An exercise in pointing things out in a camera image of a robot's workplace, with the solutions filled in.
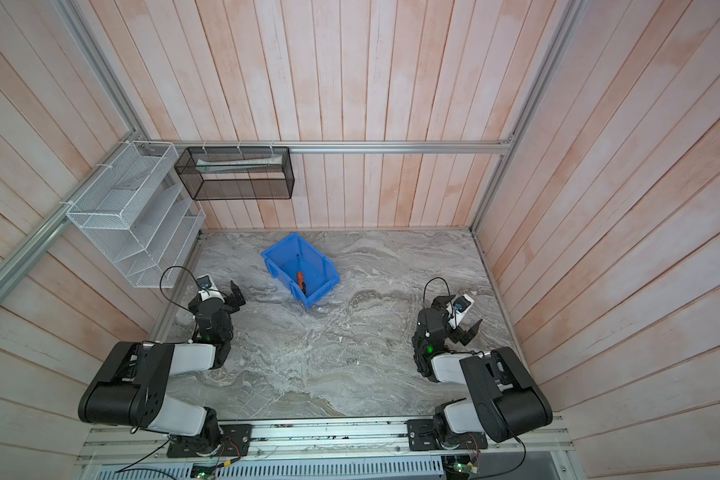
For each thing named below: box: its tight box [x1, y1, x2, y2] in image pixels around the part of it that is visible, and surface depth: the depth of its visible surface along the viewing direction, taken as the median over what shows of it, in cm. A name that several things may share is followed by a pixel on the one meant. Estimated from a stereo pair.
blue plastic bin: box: [260, 232, 340, 310], surface depth 104 cm
